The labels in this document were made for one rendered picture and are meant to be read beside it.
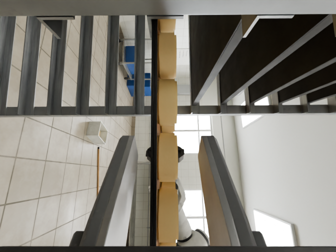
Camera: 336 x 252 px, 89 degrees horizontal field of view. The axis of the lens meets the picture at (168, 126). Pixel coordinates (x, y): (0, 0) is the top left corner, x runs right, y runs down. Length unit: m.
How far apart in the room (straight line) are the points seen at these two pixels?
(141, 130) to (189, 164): 1.66
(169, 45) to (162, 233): 0.18
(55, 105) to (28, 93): 0.10
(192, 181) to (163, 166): 4.69
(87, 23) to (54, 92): 0.26
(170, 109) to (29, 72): 0.64
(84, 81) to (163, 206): 0.54
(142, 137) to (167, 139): 4.79
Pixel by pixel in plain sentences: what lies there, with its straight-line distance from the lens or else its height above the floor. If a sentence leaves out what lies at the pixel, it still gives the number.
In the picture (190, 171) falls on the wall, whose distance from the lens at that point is 4.84.
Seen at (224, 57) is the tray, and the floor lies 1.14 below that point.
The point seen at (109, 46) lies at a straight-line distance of 0.66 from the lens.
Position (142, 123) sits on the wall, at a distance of 5.06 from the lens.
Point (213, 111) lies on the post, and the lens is 0.58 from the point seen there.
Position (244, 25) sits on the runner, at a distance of 0.20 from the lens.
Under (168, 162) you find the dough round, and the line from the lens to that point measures 0.16.
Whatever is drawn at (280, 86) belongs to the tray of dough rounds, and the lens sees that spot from 0.48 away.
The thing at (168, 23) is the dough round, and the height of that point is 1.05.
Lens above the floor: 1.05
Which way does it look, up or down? level
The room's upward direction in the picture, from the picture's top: 90 degrees clockwise
